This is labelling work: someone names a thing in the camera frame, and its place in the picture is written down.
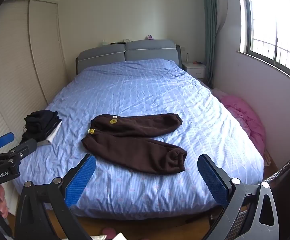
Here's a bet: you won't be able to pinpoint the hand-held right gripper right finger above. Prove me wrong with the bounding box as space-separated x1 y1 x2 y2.
197 154 280 240

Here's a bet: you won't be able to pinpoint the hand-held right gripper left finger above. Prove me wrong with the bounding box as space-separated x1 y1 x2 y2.
14 153 97 240

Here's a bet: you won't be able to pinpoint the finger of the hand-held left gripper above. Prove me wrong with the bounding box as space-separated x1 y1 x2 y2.
7 138 38 171
0 132 15 157

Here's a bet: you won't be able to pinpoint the dark brown pants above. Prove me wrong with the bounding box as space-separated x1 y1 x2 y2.
81 113 188 175

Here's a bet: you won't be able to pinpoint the person's left hand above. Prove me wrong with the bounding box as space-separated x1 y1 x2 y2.
0 184 9 219

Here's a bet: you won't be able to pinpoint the stack of dark folded clothes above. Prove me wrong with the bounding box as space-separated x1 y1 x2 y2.
22 110 62 147

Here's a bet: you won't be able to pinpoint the pink slipper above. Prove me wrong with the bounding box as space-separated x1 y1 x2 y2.
102 227 117 239

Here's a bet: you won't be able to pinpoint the white paper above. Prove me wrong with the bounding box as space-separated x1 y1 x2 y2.
92 232 136 240

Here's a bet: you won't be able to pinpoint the pink blanket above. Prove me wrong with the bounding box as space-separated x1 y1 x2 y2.
212 88 266 156

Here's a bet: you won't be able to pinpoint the cream slatted wardrobe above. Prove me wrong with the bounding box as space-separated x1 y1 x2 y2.
0 0 69 205

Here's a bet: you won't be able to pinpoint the blue floral striped bed sheet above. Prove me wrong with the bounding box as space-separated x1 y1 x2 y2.
12 59 264 220

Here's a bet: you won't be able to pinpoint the white nightstand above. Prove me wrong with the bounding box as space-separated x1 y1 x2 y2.
182 62 207 83

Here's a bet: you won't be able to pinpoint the grey padded headboard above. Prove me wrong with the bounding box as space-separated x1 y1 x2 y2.
75 39 183 75

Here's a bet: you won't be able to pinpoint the green curtain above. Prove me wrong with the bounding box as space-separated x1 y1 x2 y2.
201 0 219 88

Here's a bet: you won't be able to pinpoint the barred window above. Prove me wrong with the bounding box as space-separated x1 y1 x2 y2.
236 0 290 88

